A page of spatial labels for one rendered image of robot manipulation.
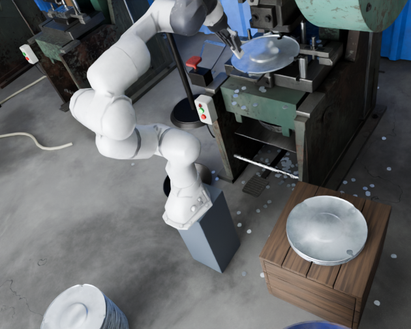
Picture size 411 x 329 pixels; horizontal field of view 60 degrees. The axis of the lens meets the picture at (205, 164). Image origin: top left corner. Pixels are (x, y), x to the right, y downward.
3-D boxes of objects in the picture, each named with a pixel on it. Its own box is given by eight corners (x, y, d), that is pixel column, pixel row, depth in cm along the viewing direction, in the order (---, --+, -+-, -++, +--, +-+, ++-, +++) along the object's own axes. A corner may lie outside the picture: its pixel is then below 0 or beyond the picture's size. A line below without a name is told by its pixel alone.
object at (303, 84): (312, 93, 148) (312, 81, 144) (226, 74, 173) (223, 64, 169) (343, 54, 162) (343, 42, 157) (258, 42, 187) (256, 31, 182)
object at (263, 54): (277, 79, 138) (276, 78, 137) (218, 67, 154) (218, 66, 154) (312, 40, 151) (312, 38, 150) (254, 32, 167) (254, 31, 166)
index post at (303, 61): (305, 78, 146) (304, 57, 140) (299, 77, 148) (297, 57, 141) (308, 74, 148) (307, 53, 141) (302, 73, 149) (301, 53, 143)
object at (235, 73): (261, 106, 150) (257, 79, 141) (234, 98, 158) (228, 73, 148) (290, 72, 161) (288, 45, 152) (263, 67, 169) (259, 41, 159)
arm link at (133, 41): (129, 49, 92) (204, -5, 105) (88, 38, 103) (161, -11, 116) (143, 85, 100) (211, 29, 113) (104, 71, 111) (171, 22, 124)
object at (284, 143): (308, 156, 171) (308, 156, 170) (234, 133, 195) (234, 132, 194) (344, 104, 189) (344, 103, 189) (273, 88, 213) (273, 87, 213)
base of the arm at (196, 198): (190, 235, 139) (180, 215, 129) (155, 218, 149) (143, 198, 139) (220, 193, 149) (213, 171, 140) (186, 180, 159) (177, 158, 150)
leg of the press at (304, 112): (319, 220, 181) (315, 66, 117) (298, 211, 187) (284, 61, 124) (386, 109, 221) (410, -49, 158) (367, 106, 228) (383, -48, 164)
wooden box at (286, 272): (356, 333, 142) (362, 298, 118) (268, 294, 162) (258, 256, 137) (382, 250, 162) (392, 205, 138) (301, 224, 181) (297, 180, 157)
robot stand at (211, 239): (222, 273, 174) (198, 222, 142) (193, 258, 183) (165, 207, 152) (241, 244, 182) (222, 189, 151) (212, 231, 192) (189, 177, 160)
